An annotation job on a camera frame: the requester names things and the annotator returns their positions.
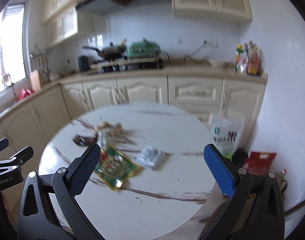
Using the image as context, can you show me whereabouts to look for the silver white small packet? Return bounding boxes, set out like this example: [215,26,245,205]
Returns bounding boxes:
[135,146,165,169]

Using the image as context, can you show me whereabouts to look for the cream upper cabinets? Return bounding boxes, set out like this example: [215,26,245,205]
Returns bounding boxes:
[42,0,252,47]

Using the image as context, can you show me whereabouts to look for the black electric kettle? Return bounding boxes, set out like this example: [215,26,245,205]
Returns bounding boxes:
[78,55,90,73]

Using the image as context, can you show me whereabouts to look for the black wok with lid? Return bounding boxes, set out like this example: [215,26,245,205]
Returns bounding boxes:
[82,38,127,61]

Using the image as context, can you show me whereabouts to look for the black gas stove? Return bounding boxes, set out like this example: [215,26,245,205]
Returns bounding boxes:
[86,57,164,76]

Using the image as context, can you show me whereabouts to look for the hanging utensil rack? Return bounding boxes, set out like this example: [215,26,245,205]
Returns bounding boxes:
[29,43,53,80]

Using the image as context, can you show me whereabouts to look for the wooden cutting board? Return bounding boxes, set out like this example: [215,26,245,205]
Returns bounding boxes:
[29,69,41,92]

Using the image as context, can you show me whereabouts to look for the green electric cooker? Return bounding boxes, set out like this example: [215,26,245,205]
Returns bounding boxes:
[127,38,161,59]

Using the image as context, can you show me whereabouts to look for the red plastic basin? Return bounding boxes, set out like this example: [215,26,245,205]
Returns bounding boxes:
[18,89,35,101]

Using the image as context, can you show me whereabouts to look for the green juice carton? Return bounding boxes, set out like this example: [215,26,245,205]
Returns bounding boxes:
[95,122,124,137]

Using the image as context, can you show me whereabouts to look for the condiment bottles cluster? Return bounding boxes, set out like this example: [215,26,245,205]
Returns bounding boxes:
[234,41,262,76]

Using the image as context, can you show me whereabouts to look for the round white marble table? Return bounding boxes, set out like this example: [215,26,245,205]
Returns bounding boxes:
[38,102,215,239]

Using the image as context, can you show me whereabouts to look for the dark brown wrapper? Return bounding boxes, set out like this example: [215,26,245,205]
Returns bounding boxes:
[72,134,97,146]

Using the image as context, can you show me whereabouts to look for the red bag on floor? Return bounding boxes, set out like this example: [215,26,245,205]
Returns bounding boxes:
[243,151,277,176]

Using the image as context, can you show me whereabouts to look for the cream lower cabinets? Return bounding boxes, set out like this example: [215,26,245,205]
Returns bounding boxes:
[0,70,267,169]

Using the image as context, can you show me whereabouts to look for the clear plastic bag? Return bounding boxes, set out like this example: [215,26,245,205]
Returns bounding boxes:
[210,115,245,160]

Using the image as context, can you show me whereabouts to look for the kitchen window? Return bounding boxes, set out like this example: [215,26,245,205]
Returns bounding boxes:
[0,3,27,92]

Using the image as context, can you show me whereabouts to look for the cream cabinets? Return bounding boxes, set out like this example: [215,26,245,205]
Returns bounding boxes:
[42,0,252,47]
[0,70,267,169]

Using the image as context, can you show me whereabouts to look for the chrome sink faucet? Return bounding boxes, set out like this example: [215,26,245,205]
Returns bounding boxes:
[2,73,17,102]

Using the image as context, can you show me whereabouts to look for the green white long wrapper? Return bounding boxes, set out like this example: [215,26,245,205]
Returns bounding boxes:
[94,146,142,191]

